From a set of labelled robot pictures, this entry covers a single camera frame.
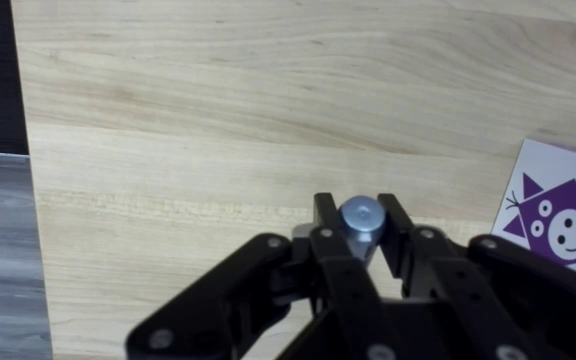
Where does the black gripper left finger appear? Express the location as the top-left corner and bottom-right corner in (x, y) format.
(124, 191), (403, 360)

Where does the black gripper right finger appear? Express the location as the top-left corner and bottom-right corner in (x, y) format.
(375, 191), (576, 360)

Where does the white purple pen holder box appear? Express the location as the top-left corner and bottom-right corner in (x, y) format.
(489, 136), (576, 287)

